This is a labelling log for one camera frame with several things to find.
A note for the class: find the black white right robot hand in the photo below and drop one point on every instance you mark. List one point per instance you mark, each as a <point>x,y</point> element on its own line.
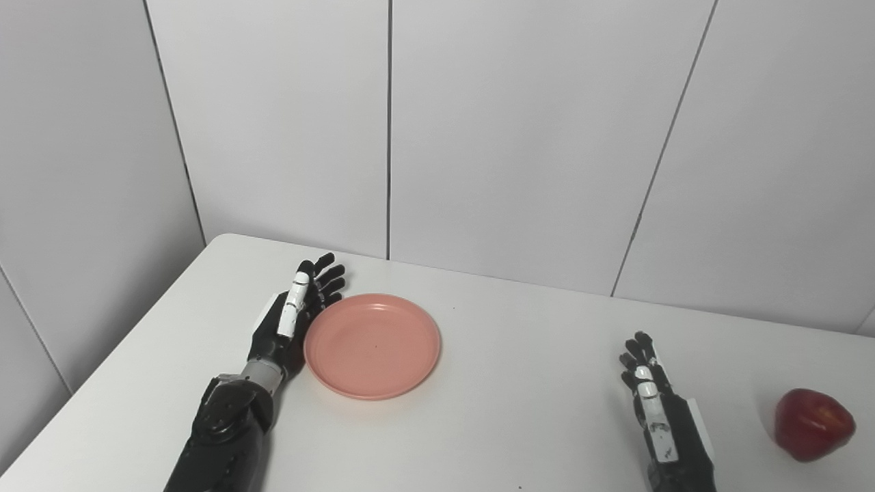
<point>673,437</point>

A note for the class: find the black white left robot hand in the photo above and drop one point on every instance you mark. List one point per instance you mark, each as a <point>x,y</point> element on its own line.
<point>273,342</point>

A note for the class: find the pink round plate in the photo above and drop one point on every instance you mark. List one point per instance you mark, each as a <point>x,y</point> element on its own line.
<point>372,347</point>

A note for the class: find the red apple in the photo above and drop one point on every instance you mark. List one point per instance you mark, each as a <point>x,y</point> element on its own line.
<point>813,424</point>

